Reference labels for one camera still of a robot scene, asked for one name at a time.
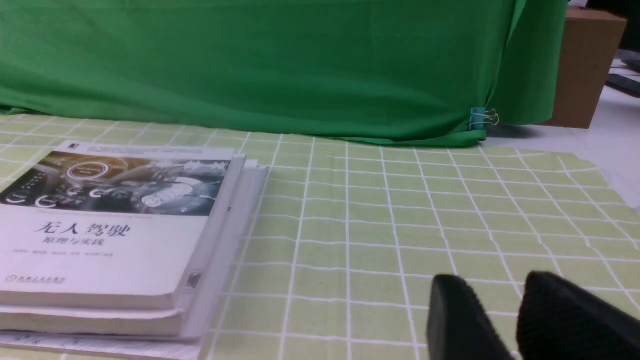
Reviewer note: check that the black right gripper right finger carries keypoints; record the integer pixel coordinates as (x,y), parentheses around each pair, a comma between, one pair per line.
(559,320)

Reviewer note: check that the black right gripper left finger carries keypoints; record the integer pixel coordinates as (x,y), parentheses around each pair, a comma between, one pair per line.
(458,328)

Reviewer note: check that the green checkered tablecloth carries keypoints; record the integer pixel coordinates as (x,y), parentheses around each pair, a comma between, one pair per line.
(339,258)

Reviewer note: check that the teal binder clip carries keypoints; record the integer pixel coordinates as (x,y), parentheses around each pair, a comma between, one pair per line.
(480,117)

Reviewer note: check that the green backdrop cloth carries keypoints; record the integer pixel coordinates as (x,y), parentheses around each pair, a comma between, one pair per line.
(402,73)

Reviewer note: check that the middle white book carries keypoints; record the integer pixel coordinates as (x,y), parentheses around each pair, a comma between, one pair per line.
(145,324)

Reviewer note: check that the brown cardboard box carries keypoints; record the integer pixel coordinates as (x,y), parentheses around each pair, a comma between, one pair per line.
(590,43)

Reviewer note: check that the top white self-driving book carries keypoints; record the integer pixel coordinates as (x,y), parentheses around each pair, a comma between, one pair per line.
(112,226)

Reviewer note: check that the bottom white book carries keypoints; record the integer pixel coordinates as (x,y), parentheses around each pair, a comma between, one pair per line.
(100,347)

